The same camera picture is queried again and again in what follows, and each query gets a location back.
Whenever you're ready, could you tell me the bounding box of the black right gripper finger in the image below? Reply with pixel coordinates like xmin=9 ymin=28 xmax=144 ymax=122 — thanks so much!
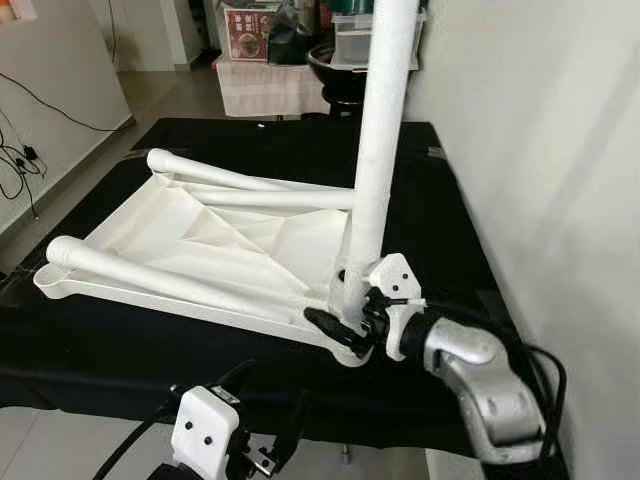
xmin=303 ymin=307 xmax=369 ymax=359

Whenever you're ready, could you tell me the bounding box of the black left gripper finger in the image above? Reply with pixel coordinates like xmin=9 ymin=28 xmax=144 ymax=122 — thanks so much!
xmin=215 ymin=360 xmax=257 ymax=397
xmin=270 ymin=390 xmax=313 ymax=467

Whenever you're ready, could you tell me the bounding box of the black bag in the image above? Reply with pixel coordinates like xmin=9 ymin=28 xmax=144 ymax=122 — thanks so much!
xmin=268 ymin=10 xmax=321 ymax=66

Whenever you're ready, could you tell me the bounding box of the red printed carton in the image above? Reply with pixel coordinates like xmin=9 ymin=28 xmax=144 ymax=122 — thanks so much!
xmin=222 ymin=0 xmax=281 ymax=61

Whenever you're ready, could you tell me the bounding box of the green box lid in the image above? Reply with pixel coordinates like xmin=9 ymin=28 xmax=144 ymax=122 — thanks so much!
xmin=330 ymin=0 xmax=376 ymax=15

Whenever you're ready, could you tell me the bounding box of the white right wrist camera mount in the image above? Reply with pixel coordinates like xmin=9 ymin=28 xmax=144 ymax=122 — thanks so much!
xmin=363 ymin=252 xmax=428 ymax=363

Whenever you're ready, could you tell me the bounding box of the thin black wall cable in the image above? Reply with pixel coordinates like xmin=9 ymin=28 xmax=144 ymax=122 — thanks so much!
xmin=0 ymin=70 xmax=136 ymax=133

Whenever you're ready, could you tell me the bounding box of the black charger cord bundle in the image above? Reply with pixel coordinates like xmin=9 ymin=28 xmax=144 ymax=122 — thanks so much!
xmin=0 ymin=110 xmax=46 ymax=216

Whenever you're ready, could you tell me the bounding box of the colourful wall picture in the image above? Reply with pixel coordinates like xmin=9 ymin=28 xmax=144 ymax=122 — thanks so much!
xmin=0 ymin=0 xmax=39 ymax=26

